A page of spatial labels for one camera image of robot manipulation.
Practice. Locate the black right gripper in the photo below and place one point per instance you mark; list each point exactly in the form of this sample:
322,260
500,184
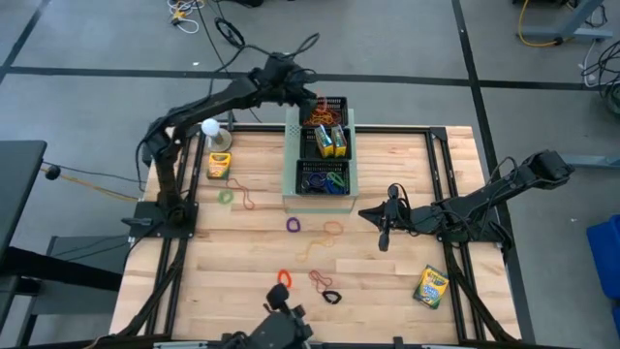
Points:
412,219

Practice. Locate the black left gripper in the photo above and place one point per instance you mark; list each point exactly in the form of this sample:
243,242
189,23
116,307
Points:
302,94

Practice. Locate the red rubber band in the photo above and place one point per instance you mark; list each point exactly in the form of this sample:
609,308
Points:
315,274
249,203
334,122
312,121
323,104

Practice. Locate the black slotted plastic basket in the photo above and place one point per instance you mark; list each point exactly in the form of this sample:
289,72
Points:
307,150
298,177
343,103

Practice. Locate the yellow green crayon box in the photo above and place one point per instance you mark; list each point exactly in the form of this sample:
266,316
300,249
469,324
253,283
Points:
339,142
219,166
431,287
323,141

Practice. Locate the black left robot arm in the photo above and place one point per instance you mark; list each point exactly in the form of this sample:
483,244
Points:
218,99

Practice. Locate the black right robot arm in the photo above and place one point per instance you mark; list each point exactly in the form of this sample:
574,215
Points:
508,186

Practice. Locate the grey metal desk base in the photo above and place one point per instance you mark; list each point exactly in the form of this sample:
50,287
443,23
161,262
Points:
92,244

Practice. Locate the grey desk leg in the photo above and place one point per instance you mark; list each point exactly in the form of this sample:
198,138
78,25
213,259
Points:
581,34

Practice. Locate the green perforated metal shelf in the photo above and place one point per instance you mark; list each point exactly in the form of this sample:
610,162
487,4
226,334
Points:
319,202

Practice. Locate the white bulb table lamp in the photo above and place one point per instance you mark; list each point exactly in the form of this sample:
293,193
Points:
210,127

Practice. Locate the grey floor bar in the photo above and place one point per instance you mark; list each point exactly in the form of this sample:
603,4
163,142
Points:
591,161

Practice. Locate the blue plastic bin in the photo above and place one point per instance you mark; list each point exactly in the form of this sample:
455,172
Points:
608,257

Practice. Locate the black round knob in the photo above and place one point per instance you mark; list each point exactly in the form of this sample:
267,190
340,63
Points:
52,172

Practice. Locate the black aluminium table frame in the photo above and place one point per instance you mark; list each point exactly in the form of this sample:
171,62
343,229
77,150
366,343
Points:
438,132

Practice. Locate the silver metal bracket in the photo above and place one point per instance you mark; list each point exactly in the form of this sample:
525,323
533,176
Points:
179,345

